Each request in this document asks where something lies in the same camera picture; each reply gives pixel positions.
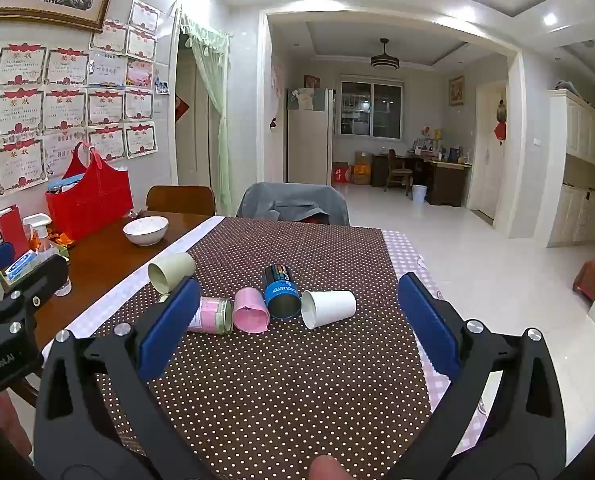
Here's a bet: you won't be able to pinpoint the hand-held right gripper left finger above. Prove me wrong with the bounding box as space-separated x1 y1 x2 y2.
32 277 215 480

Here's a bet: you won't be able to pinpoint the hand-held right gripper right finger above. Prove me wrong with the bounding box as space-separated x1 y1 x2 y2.
397 273 568 480

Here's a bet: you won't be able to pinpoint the glass jar with pink label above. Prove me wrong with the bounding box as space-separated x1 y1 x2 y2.
187 296 233 334

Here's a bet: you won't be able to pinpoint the pale green cup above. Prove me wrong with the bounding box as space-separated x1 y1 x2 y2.
147 252 197 295

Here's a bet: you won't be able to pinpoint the pink cup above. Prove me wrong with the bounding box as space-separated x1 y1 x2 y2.
232 287 270 334

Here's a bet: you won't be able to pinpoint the white paper cup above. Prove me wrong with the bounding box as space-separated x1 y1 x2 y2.
301 289 357 330

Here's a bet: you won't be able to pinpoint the black and blue cup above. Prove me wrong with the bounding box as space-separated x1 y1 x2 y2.
262 263 301 321

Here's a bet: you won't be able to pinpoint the person's left forearm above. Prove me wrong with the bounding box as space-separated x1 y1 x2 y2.
0 389 34 461

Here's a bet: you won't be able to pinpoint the person's right hand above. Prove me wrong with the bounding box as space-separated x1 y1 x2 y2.
310 456 351 480

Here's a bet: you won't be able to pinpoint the blue tissue pack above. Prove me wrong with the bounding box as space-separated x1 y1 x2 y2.
0 252 44 289

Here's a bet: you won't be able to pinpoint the clear spray bottle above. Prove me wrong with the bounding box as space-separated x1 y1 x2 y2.
23 213 73 296

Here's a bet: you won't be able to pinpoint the red box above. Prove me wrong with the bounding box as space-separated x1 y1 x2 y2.
0 205 30 257

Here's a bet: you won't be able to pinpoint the orange snack wrappers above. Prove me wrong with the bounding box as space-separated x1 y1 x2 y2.
46 226 79 250

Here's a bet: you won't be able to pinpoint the red tote bag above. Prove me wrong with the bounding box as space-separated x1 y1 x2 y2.
46 141 134 242

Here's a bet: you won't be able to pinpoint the white bowl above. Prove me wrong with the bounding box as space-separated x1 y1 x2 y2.
123 216 169 247

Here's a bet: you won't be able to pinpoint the wooden dining chair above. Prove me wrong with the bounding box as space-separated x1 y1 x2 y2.
146 185 216 217

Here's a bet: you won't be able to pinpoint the brown polka dot tablecloth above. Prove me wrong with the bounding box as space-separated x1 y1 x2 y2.
90 215 433 480

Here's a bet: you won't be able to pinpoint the dark wooden desk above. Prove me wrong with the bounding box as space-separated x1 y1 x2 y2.
372 152 473 208

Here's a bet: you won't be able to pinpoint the white door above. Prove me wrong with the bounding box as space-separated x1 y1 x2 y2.
476 84 508 222

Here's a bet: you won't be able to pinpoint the dark wooden desk chair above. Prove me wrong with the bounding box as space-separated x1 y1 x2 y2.
383 149 413 195

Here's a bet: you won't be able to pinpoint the stack of cardboard boxes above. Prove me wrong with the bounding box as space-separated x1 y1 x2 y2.
352 151 374 186

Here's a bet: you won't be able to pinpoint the grey jacket on chair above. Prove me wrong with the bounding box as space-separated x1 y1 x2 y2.
236 182 351 227

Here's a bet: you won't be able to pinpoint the red door ornament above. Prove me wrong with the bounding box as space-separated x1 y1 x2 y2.
493 99 509 144

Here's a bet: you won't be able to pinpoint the white refrigerator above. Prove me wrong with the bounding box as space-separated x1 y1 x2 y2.
286 87 336 187

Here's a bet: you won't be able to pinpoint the window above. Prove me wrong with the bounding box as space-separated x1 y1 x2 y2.
341 80 405 140

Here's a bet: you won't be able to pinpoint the green curtain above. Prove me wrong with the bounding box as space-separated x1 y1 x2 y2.
179 2 233 212

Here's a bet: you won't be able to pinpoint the ceiling lamp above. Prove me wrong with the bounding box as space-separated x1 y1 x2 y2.
370 38 401 70

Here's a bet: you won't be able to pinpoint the group of wall certificates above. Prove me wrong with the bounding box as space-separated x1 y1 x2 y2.
0 0 161 197

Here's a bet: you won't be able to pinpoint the white wall cabinet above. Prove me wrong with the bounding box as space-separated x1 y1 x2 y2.
546 88 595 249

